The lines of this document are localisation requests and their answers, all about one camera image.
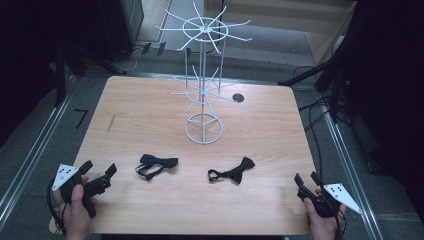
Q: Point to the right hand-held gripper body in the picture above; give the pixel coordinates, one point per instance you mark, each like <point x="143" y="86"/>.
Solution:
<point x="321" y="204"/>

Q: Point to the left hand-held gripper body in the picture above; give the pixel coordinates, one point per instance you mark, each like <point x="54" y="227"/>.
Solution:
<point x="96" y="185"/>

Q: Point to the black bow tie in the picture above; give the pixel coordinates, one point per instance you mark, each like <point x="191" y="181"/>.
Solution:
<point x="159" y="162"/>
<point x="237" y="172"/>

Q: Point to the person's right hand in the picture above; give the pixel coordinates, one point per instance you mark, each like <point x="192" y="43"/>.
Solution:
<point x="321" y="228"/>

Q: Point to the person's left hand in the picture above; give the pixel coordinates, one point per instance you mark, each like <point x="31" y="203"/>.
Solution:
<point x="77" y="213"/>

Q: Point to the black floor tape mark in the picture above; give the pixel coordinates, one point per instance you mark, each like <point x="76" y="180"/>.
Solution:
<point x="81" y="117"/>

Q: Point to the black stand leg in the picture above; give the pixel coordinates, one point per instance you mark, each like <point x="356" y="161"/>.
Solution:
<point x="305" y="75"/>

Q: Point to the black stand legs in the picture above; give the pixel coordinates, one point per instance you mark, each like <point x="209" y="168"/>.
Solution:
<point x="71" y="60"/>

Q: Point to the black cabinet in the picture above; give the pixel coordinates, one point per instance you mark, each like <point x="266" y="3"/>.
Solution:
<point x="121" y="26"/>

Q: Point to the metal floor rail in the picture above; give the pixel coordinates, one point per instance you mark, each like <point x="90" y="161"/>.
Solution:
<point x="350" y="173"/>
<point x="31" y="156"/>

